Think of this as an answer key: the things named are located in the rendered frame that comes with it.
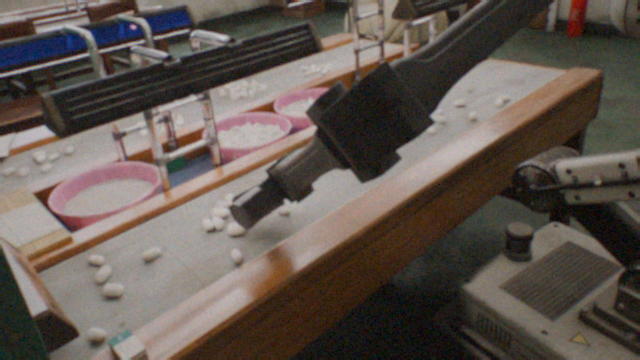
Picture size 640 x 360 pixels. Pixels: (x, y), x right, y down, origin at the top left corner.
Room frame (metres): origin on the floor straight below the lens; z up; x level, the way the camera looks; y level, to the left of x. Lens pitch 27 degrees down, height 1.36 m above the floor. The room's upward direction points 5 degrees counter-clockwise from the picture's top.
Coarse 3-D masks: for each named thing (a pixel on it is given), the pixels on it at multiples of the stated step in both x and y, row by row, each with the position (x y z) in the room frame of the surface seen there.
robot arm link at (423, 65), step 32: (512, 0) 0.51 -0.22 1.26; (544, 0) 0.52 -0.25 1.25; (448, 32) 0.49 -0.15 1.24; (480, 32) 0.49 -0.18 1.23; (512, 32) 0.50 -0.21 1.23; (384, 64) 0.45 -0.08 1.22; (416, 64) 0.46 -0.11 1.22; (448, 64) 0.46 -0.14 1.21; (352, 96) 0.46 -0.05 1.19; (384, 96) 0.44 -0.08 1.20; (416, 96) 0.44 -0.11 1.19; (352, 128) 0.47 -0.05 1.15; (384, 128) 0.44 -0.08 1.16; (416, 128) 0.42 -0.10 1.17; (352, 160) 0.48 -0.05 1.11
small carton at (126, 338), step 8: (128, 328) 0.60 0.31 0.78; (120, 336) 0.59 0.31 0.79; (128, 336) 0.59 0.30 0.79; (112, 344) 0.57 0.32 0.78; (120, 344) 0.57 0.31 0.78; (128, 344) 0.57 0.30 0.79; (136, 344) 0.57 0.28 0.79; (120, 352) 0.56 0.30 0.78; (128, 352) 0.55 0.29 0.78; (136, 352) 0.55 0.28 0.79; (144, 352) 0.56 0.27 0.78
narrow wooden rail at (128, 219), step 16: (272, 144) 1.29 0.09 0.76; (288, 144) 1.27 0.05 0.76; (304, 144) 1.30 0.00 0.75; (240, 160) 1.20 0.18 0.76; (256, 160) 1.19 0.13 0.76; (272, 160) 1.22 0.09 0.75; (208, 176) 1.13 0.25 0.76; (224, 176) 1.12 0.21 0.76; (240, 176) 1.15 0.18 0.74; (176, 192) 1.06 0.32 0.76; (192, 192) 1.06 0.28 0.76; (208, 192) 1.09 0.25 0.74; (128, 208) 1.01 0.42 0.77; (144, 208) 1.00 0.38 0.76; (160, 208) 1.00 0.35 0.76; (96, 224) 0.95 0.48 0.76; (112, 224) 0.94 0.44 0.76; (128, 224) 0.95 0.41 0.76; (80, 240) 0.89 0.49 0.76; (96, 240) 0.90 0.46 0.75; (48, 256) 0.85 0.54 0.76; (64, 256) 0.86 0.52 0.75
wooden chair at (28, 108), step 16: (0, 32) 2.94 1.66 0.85; (16, 32) 2.98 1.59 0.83; (32, 32) 3.02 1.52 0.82; (48, 64) 3.01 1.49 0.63; (48, 80) 2.99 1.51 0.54; (32, 96) 2.94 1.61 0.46; (0, 112) 2.71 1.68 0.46; (16, 112) 2.69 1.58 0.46; (32, 112) 2.65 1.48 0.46; (0, 128) 2.49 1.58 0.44; (16, 128) 2.55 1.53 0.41; (32, 128) 2.59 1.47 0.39
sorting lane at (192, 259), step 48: (480, 96) 1.56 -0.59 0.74; (432, 144) 1.24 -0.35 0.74; (240, 192) 1.07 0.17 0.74; (336, 192) 1.03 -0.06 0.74; (144, 240) 0.91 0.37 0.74; (192, 240) 0.89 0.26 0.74; (240, 240) 0.87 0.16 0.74; (48, 288) 0.78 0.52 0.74; (96, 288) 0.76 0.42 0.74; (144, 288) 0.75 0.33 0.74; (192, 288) 0.74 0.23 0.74
